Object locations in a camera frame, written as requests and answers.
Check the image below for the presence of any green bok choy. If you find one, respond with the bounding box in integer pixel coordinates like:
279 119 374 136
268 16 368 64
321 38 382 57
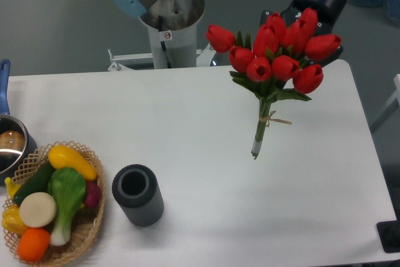
47 167 86 246

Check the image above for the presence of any yellow bell pepper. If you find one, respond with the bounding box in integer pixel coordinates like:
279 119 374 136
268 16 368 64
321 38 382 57
2 204 28 236

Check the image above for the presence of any white frame at right edge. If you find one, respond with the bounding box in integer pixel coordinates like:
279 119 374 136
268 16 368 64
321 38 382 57
369 74 399 134

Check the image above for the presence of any metal mounting bracket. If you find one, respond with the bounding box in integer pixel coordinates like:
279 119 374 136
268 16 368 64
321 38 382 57
107 46 216 71

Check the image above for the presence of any dark green cucumber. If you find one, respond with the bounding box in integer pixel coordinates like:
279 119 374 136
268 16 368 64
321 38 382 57
13 161 56 206

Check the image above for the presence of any round beige bun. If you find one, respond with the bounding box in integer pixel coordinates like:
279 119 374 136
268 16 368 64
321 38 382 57
19 192 57 228

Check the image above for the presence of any black device at table edge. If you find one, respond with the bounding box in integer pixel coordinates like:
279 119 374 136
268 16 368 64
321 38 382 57
376 221 399 253

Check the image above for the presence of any yellow squash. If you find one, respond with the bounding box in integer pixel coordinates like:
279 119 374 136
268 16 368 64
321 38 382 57
47 145 98 181

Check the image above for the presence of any orange fruit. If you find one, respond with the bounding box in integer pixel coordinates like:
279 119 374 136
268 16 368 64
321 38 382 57
16 228 50 263

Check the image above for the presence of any dark grey ribbed vase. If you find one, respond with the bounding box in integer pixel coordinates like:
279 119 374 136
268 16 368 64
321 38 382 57
112 164 164 227

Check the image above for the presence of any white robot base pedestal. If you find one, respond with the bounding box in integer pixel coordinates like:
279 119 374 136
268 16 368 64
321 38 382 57
107 0 206 69

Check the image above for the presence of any yellow banana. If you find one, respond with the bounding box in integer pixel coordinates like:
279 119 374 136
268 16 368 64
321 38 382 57
4 177 21 199

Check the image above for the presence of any blue handled saucepan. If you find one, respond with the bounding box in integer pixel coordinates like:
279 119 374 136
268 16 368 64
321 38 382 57
1 59 37 186

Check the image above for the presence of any red tulip bouquet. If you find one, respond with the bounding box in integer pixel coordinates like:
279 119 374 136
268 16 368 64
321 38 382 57
206 8 342 158

